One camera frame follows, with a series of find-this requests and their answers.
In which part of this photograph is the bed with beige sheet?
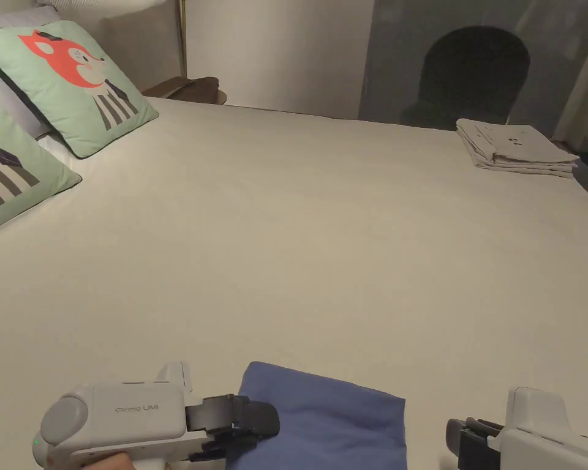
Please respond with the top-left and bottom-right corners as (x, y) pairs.
(0, 97), (588, 470)

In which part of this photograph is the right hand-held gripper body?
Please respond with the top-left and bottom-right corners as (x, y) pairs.
(458, 386), (588, 470)

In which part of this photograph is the dark wooden nightstand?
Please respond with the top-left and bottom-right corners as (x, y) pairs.
(141, 75), (227, 106)

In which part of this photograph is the person's left hand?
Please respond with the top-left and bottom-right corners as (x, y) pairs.
(85, 451), (139, 470)

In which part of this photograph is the blue garment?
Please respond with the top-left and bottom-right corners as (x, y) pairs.
(224, 361), (407, 470)

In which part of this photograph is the folded white garment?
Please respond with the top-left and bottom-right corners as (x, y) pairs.
(455, 117), (581, 180)

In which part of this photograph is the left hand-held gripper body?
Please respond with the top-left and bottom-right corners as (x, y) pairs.
(31, 361), (242, 470)

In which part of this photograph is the green fox print cushion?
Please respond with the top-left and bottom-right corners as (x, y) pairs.
(0, 88), (83, 239)
(0, 20), (160, 160)

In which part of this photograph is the brass lamp pole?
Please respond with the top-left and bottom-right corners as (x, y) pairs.
(177, 0), (189, 79)

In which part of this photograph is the dark round-backed chair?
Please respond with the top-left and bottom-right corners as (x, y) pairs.
(399, 26), (532, 129)

